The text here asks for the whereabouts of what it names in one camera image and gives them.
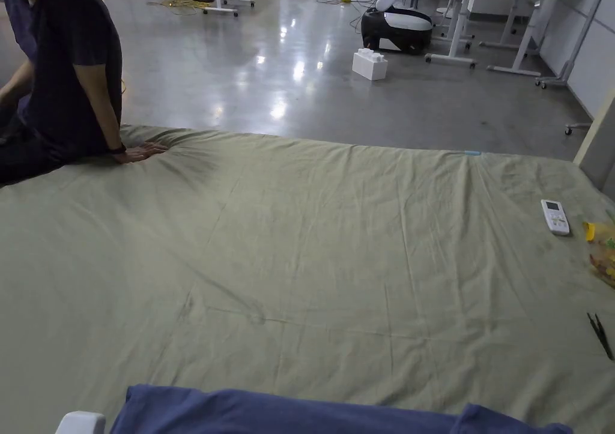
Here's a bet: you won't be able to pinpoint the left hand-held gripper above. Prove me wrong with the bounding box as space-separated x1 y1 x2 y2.
55 411 106 434

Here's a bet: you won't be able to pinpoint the dark blue shirt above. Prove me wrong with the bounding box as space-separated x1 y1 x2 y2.
110 384 574 434

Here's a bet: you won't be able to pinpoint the bed with pale green sheet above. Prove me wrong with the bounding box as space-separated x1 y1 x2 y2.
0 124 615 434

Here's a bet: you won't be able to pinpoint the white foam block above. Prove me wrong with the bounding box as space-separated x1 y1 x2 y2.
352 47 389 82

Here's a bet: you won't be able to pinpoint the white and black robot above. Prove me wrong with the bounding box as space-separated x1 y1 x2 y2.
360 0 434 54

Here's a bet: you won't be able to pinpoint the white remote control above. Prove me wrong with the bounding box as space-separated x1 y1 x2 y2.
540 199 571 237

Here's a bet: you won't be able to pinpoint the black tweezers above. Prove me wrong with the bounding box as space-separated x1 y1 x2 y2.
586 312 615 361

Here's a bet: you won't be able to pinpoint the clear bag with yellow contents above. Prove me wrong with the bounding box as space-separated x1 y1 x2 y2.
582 221 615 289

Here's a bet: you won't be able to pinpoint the yellow cable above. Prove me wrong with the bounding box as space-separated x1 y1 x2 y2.
147 0 212 16

